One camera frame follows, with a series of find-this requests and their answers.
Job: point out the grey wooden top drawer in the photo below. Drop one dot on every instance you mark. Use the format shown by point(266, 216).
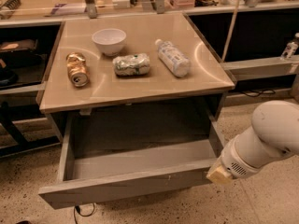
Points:
point(113, 155)

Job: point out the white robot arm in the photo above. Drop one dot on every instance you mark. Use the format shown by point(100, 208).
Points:
point(272, 136)

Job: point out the wooden stick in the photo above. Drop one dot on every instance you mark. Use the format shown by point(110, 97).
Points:
point(230, 31)

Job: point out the grey cabinet with beige top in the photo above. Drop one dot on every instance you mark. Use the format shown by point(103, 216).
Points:
point(206, 76)

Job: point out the crushed gold soda can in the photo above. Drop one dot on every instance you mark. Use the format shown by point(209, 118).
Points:
point(77, 69)

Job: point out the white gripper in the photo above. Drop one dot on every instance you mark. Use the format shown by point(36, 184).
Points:
point(234, 161)

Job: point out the black coil spring tool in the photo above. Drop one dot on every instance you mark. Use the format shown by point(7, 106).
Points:
point(8, 8)

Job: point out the crumpled green white chip bag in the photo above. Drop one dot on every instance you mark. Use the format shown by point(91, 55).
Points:
point(132, 65)

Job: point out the small bottle on shelf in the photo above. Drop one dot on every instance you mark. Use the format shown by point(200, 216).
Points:
point(291, 47)

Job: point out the long wooden back counter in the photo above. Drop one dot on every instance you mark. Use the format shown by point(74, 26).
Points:
point(157, 12)

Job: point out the clear plastic water bottle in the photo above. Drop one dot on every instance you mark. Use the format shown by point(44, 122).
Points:
point(178, 64)

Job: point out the white ceramic bowl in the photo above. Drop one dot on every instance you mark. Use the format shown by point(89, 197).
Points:
point(109, 41)

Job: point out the purple white paper packet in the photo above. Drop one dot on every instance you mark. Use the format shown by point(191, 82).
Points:
point(68, 9)

